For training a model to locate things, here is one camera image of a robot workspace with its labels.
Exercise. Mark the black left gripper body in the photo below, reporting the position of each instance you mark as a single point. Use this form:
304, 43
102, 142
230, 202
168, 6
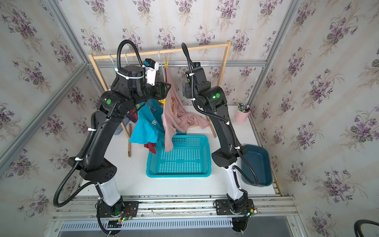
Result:
161, 90

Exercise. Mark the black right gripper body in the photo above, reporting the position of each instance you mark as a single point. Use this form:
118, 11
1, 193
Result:
187, 90

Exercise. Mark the pink t-shirt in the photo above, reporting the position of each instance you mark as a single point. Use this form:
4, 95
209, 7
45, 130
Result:
175, 118

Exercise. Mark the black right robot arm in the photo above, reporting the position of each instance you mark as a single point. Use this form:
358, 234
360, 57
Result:
211, 102

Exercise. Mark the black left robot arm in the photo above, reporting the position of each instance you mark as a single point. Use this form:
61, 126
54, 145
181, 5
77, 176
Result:
130, 88

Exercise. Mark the white hanger of red shirt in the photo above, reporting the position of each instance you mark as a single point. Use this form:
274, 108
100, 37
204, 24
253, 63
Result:
114, 67

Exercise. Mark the teal t-shirt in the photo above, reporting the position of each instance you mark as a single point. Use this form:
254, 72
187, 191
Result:
149, 126

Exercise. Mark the dark red t-shirt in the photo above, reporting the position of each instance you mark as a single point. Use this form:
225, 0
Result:
151, 147

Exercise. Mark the pink pen cup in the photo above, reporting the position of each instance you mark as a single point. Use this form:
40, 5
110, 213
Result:
242, 113

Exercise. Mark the teal perforated plastic basket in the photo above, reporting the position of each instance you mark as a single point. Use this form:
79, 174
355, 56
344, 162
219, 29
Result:
189, 158

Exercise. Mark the dark teal plastic tub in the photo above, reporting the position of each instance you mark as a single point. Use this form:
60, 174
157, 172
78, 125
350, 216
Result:
258, 158

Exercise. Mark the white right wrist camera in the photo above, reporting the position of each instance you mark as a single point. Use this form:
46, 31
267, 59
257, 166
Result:
196, 64

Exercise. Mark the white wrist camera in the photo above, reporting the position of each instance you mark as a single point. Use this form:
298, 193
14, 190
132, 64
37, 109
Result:
151, 71
196, 64

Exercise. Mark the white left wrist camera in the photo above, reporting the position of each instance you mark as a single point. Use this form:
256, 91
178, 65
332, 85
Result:
151, 71

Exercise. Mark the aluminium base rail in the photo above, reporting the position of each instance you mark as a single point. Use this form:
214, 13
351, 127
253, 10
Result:
165, 213

